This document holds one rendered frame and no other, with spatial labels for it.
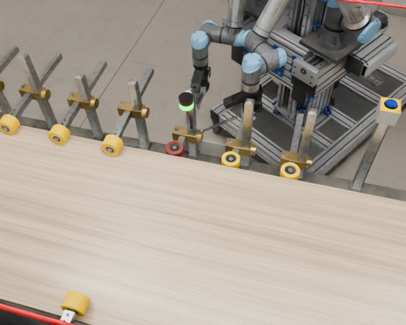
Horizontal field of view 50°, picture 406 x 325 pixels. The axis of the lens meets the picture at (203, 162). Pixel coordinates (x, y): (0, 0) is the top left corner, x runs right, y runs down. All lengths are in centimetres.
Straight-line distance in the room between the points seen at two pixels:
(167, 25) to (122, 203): 266
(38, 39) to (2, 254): 281
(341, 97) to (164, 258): 201
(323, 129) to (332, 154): 23
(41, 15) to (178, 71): 158
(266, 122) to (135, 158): 129
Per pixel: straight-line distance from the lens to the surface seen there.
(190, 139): 198
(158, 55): 383
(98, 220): 172
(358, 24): 199
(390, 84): 341
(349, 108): 314
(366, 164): 192
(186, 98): 175
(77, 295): 152
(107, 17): 438
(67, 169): 191
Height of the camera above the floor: 233
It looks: 52 degrees down
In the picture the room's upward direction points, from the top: 3 degrees counter-clockwise
